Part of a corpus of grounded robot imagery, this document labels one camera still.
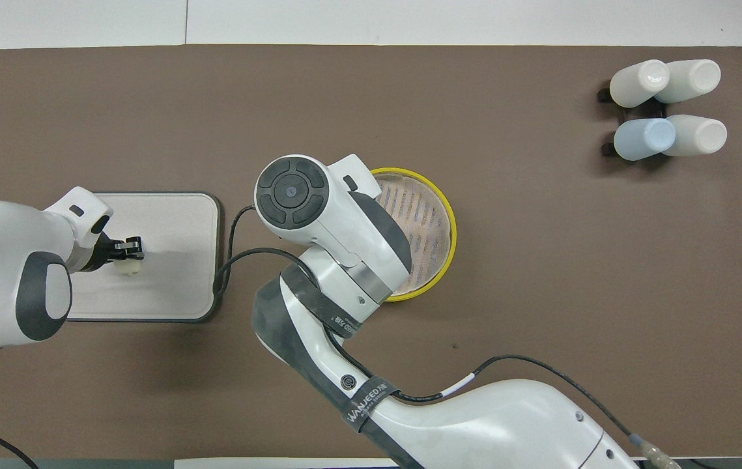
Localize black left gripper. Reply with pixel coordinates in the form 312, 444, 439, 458
83, 231, 145, 272

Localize yellow rimmed steamer tier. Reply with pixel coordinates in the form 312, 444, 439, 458
369, 167, 457, 303

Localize grey cutting board black rim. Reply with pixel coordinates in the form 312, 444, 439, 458
63, 191, 223, 324

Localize brown table mat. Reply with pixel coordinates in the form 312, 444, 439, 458
0, 44, 742, 461

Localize black cup rack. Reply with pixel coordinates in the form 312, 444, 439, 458
597, 81, 629, 158

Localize light blue plastic cup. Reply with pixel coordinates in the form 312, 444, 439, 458
613, 118, 677, 162

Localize white plastic cup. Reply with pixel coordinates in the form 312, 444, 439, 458
609, 59, 671, 109
654, 59, 722, 104
663, 115, 728, 157

